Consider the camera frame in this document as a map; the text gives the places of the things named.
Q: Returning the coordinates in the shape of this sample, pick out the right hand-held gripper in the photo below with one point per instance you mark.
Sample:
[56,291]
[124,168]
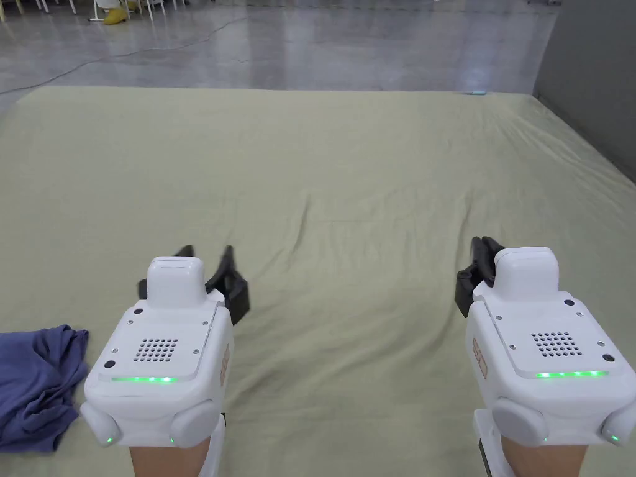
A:
[541,348]

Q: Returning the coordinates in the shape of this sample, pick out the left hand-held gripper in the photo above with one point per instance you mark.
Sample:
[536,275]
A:
[159,343]

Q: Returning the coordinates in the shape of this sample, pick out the person's left hand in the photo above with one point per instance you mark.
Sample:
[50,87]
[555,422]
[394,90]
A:
[169,462]

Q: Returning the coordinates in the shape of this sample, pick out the person's right hand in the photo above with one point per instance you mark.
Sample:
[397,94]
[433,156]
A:
[546,462]

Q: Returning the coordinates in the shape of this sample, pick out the bed with beige sheet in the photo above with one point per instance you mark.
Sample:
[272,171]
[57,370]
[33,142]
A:
[318,198]

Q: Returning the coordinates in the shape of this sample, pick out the dark blue shirt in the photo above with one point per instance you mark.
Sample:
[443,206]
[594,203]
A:
[35,382]

